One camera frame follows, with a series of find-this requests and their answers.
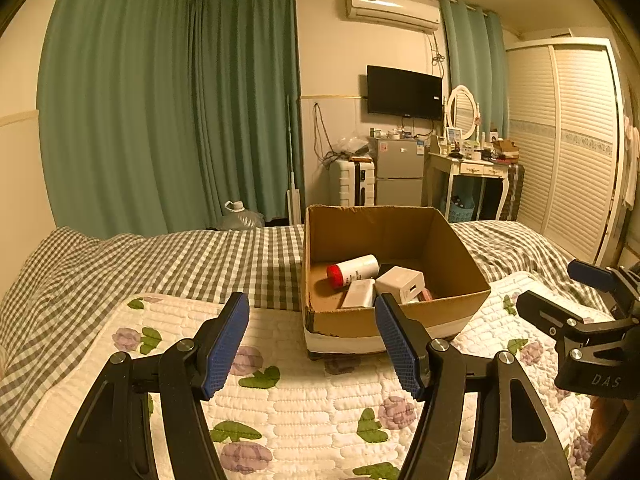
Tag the white bottle with red cap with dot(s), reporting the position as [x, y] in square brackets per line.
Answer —
[357, 267]

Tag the white floral quilt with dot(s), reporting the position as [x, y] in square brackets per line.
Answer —
[310, 400]

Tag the white louvred wardrobe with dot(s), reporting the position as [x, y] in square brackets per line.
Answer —
[575, 160]

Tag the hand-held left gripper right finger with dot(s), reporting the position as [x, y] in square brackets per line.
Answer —
[397, 345]

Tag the small brown cardboard box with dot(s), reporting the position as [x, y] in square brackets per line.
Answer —
[506, 149]

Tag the clear plastic bags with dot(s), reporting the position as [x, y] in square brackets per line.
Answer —
[350, 146]

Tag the black wall television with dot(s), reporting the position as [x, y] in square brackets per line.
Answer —
[405, 91]

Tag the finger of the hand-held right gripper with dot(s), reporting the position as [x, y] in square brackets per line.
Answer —
[540, 310]
[592, 275]

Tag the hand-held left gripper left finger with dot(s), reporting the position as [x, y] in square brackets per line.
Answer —
[227, 345]

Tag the oval white-framed mirror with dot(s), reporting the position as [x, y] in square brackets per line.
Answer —
[462, 110]

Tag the white suitcase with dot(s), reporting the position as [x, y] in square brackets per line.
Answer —
[345, 182]

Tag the teal curtain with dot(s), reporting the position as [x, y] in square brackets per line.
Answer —
[245, 110]
[475, 50]
[115, 110]

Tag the pink box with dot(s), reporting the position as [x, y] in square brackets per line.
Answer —
[427, 294]

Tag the small photo frame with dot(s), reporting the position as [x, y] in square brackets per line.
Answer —
[454, 136]

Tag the white dressing table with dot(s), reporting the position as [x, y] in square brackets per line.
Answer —
[475, 167]

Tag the blue basket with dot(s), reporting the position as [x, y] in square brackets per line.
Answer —
[460, 207]

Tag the clear water jug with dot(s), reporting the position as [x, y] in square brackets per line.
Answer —
[240, 219]

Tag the silver mini fridge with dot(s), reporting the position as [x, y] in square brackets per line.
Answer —
[397, 170]

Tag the white cube box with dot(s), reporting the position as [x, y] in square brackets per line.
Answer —
[400, 282]

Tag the white air conditioner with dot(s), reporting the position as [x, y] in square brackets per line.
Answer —
[390, 10]

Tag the dark checked suitcase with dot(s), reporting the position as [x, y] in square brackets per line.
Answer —
[515, 190]

